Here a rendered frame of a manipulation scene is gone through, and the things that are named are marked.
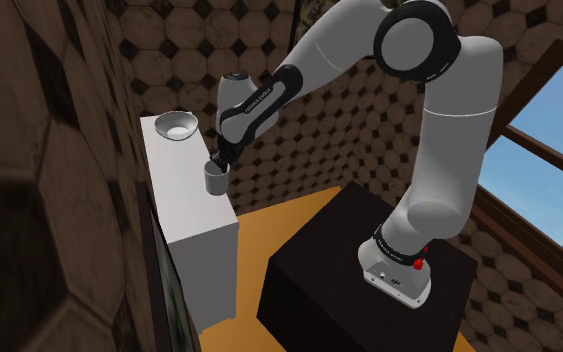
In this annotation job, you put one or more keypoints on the brown framed window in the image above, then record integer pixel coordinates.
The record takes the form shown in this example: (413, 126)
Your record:
(544, 161)

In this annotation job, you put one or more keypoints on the grey cup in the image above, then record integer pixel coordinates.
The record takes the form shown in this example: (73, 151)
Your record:
(215, 183)

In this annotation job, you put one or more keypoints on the white cabinet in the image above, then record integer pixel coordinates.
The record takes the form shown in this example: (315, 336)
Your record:
(183, 195)

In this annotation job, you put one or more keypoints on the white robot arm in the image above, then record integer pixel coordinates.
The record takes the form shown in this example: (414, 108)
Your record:
(451, 146)

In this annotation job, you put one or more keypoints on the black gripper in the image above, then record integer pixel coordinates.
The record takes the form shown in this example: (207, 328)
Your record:
(222, 157)

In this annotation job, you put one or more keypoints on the dark framed wall picture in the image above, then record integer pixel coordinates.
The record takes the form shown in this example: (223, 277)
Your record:
(164, 287)

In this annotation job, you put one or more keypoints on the dark robot stand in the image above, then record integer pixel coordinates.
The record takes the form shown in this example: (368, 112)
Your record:
(359, 312)

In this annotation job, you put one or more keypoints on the white bowl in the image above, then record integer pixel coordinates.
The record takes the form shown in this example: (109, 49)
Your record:
(176, 126)

